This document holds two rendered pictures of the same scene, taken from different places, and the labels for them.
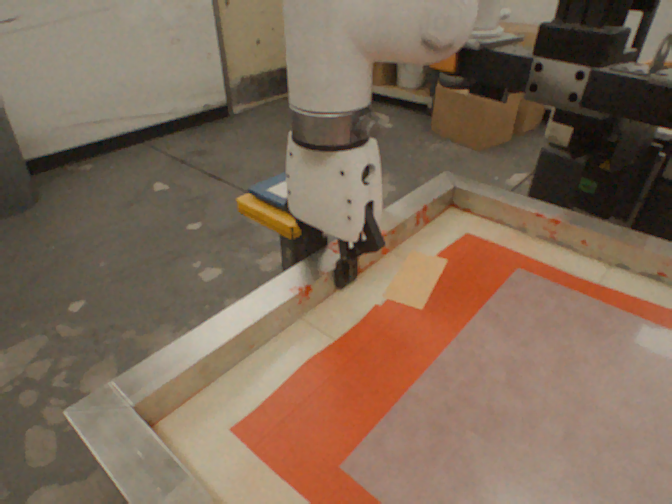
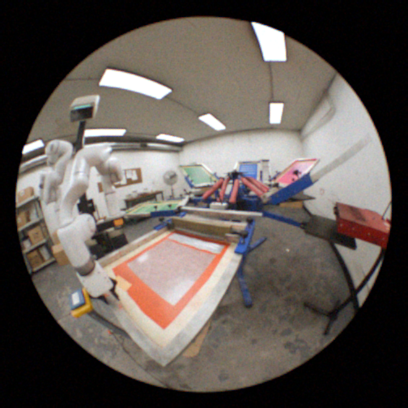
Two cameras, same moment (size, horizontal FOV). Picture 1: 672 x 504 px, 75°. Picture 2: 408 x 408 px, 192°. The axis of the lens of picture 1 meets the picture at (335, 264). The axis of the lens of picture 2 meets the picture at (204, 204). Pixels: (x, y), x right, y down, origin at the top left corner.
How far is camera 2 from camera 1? 0.19 m
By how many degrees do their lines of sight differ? 88
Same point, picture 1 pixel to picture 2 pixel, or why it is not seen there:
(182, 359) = (142, 338)
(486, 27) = not seen: hidden behind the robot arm
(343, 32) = (78, 238)
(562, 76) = not seen: hidden behind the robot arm
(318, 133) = (88, 267)
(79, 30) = not seen: outside the picture
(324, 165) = (94, 274)
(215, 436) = (166, 333)
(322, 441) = (167, 309)
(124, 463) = (179, 346)
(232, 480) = (178, 326)
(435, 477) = (175, 288)
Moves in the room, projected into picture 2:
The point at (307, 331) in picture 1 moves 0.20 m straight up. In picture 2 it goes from (132, 311) to (95, 270)
